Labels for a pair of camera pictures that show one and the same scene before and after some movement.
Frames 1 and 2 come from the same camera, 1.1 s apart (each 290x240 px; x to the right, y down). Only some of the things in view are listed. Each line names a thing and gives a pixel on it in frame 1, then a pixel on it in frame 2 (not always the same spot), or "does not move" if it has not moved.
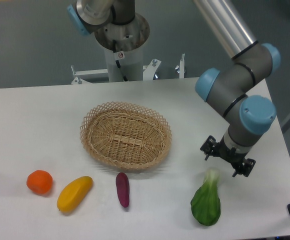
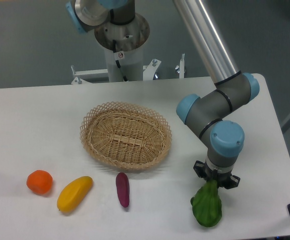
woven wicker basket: (125, 135) does not move
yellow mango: (73, 192) does not move
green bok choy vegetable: (206, 202) does not move
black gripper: (221, 150) → (202, 169)
